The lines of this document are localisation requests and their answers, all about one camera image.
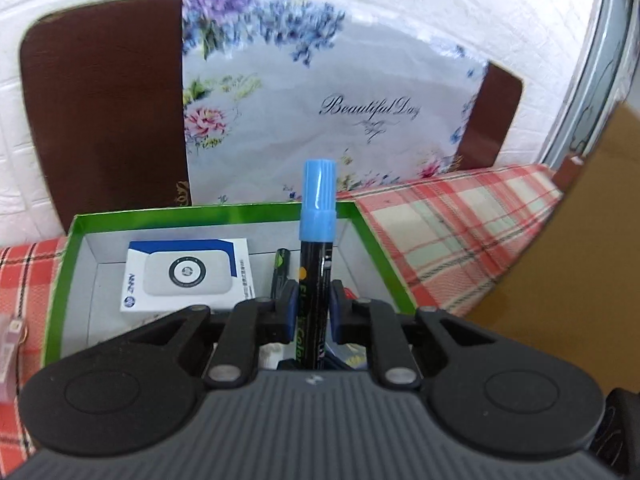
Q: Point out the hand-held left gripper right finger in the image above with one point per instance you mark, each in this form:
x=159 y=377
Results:
x=337 y=312

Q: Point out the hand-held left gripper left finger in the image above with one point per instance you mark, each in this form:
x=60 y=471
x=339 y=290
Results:
x=289 y=312

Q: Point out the red card box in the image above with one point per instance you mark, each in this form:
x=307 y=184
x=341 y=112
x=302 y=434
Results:
x=351 y=294

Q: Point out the blue tiger card box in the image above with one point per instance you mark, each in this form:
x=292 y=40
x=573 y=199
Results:
x=350 y=356

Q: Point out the blue cap black marker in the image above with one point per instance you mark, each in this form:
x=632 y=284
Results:
x=315 y=260

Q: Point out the white and blue device box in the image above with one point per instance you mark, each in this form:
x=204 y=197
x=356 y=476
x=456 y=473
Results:
x=185 y=272

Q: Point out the green cardboard box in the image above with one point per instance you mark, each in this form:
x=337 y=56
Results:
x=107 y=305

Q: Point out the black and green marker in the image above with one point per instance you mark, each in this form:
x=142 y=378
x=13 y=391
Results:
x=280 y=270

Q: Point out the red plaid bed sheet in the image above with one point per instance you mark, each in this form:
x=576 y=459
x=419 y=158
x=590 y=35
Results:
x=450 y=230

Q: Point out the floral printed cloth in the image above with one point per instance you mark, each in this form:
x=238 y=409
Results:
x=300 y=110

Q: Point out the brown headboard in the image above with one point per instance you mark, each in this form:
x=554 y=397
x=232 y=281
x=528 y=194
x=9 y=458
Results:
x=100 y=120

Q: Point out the pink translucent plastic item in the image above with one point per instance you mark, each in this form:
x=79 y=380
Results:
x=10 y=355

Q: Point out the grey metal frame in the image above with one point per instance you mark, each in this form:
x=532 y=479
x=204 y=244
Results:
x=590 y=60

